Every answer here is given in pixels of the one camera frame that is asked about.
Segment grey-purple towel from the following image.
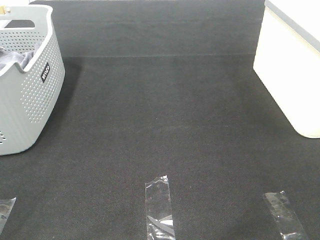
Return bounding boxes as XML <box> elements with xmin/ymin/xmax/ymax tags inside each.
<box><xmin>0</xmin><ymin>42</ymin><xmax>42</xmax><ymax>70</ymax></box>

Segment black table mat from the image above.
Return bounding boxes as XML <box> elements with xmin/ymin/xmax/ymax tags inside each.
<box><xmin>0</xmin><ymin>0</ymin><xmax>320</xmax><ymax>240</ymax></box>

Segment clear tape strip centre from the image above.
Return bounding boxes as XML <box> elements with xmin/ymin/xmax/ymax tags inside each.
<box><xmin>145</xmin><ymin>175</ymin><xmax>176</xmax><ymax>240</ymax></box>

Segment clear tape strip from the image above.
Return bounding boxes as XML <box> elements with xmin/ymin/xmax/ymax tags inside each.
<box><xmin>263</xmin><ymin>191</ymin><xmax>309</xmax><ymax>240</ymax></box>
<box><xmin>0</xmin><ymin>197</ymin><xmax>17</xmax><ymax>234</ymax></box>
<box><xmin>145</xmin><ymin>175</ymin><xmax>176</xmax><ymax>240</ymax></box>

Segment grey perforated laundry basket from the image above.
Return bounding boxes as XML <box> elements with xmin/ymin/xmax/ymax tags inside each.
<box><xmin>0</xmin><ymin>4</ymin><xmax>65</xmax><ymax>156</ymax></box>

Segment cream white storage bin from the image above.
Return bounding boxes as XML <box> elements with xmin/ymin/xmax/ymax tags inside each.
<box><xmin>253</xmin><ymin>0</ymin><xmax>320</xmax><ymax>139</ymax></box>

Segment clear tape strip right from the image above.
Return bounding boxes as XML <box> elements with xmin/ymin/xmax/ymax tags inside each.
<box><xmin>263</xmin><ymin>191</ymin><xmax>309</xmax><ymax>240</ymax></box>

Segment clear tape strip left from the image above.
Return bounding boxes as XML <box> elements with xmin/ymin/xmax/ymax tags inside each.
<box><xmin>0</xmin><ymin>197</ymin><xmax>17</xmax><ymax>234</ymax></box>

